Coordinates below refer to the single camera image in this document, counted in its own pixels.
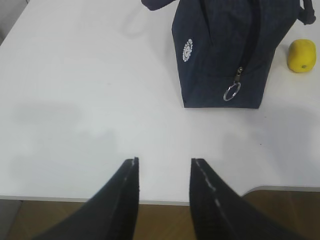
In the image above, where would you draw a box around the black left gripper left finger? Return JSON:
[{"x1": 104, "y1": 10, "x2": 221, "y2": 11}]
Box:
[{"x1": 35, "y1": 157, "x2": 140, "y2": 240}]

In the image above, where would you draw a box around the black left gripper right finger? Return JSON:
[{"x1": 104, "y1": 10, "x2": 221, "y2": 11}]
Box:
[{"x1": 189, "y1": 158, "x2": 309, "y2": 240}]

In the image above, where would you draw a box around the dark navy lunch bag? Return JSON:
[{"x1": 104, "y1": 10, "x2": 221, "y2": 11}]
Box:
[{"x1": 140, "y1": 0, "x2": 316, "y2": 109}]

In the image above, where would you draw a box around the yellow lemon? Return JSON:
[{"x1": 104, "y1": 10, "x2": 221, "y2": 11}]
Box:
[{"x1": 287, "y1": 39, "x2": 317, "y2": 73}]

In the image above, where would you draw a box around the silver zipper pull ring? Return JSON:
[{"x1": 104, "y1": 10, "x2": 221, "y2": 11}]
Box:
[{"x1": 223, "y1": 66, "x2": 244, "y2": 102}]

